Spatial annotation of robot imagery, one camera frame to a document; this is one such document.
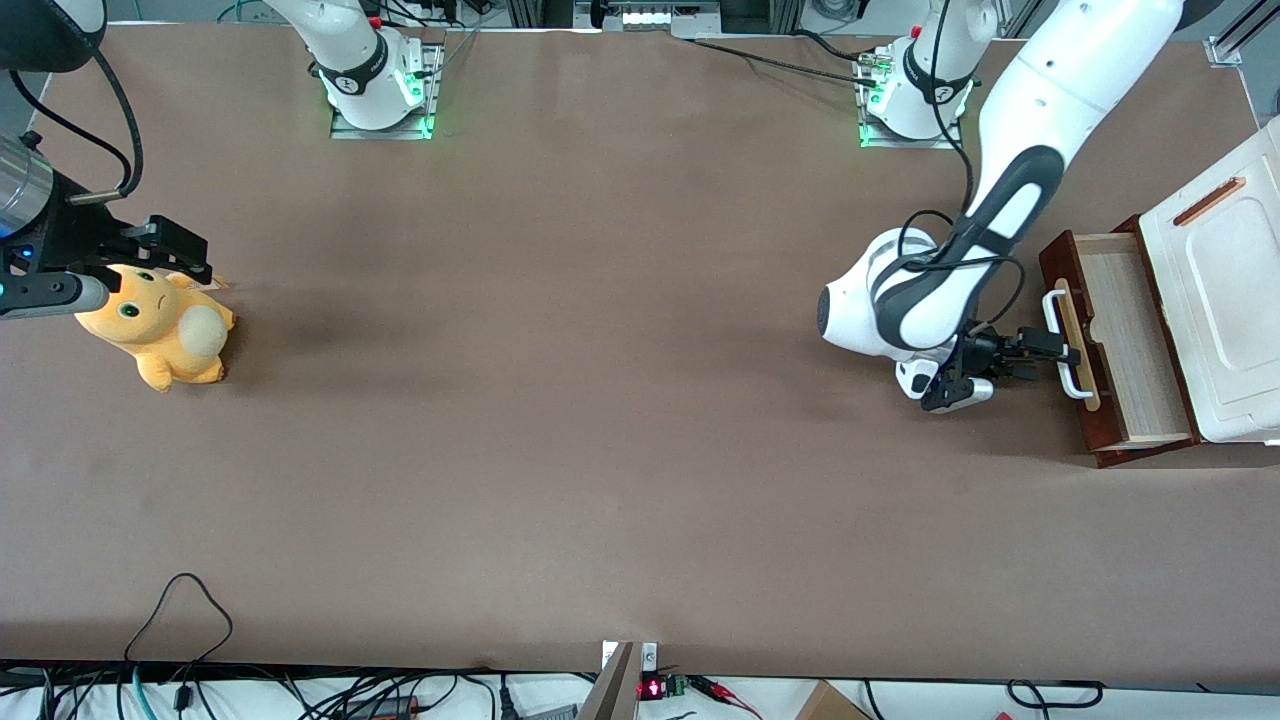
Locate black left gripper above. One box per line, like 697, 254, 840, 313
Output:
961, 327, 1083, 384

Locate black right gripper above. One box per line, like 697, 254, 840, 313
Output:
5, 170, 215, 286

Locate dark wood drawer white handle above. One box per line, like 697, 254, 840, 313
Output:
1038, 230, 1201, 469

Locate orange plush toy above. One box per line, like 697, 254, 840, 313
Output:
74, 263, 237, 394

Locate white-topped dark wood cabinet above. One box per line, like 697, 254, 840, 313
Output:
1095, 117, 1280, 470

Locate brown cardboard piece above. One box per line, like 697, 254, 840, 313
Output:
794, 679, 873, 720

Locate red clip leads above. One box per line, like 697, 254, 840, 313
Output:
688, 674, 763, 719

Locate black power adapter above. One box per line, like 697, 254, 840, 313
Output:
343, 694, 423, 720

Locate white light strip device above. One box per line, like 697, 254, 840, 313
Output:
618, 3, 723, 39

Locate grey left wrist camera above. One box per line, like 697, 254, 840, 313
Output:
919, 374, 997, 414

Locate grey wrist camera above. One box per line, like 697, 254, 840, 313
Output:
919, 374, 997, 414
0, 271, 112, 322

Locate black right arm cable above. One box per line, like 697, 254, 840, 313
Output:
8, 45, 145, 206

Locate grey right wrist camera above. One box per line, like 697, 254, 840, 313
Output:
0, 271, 112, 322

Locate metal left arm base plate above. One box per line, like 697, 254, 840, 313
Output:
857, 45, 964, 151

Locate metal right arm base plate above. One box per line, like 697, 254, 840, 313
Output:
329, 42, 445, 141

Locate black coiled cable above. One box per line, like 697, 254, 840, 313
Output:
1004, 678, 1107, 712

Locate looped thin black cable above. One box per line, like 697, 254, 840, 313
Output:
124, 572, 235, 667

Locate aluminium frame extrusion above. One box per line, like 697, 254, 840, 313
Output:
1203, 0, 1280, 71

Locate long black table cable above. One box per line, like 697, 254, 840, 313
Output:
688, 28, 883, 89

